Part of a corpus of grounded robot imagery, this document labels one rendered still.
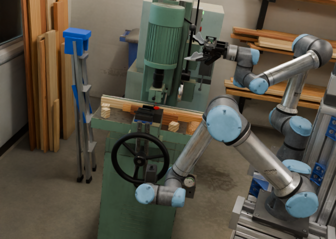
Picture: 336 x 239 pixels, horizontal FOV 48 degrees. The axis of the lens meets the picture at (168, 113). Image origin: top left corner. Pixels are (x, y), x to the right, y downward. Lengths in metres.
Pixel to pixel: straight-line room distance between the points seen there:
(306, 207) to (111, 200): 1.16
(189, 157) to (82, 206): 1.46
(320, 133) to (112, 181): 1.13
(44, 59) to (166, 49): 1.48
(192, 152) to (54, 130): 2.02
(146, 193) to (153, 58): 0.74
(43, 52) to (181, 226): 1.69
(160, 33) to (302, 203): 1.01
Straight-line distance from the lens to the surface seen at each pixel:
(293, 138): 2.03
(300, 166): 1.59
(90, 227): 2.66
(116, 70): 4.46
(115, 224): 2.33
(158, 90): 1.99
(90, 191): 2.97
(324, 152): 1.77
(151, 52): 1.91
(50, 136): 3.41
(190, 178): 1.99
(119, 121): 1.98
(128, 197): 2.19
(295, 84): 2.07
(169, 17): 1.85
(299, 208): 1.46
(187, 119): 2.07
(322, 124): 1.72
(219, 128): 1.28
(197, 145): 1.48
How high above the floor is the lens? 1.75
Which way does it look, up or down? 23 degrees down
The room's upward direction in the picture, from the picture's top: 9 degrees clockwise
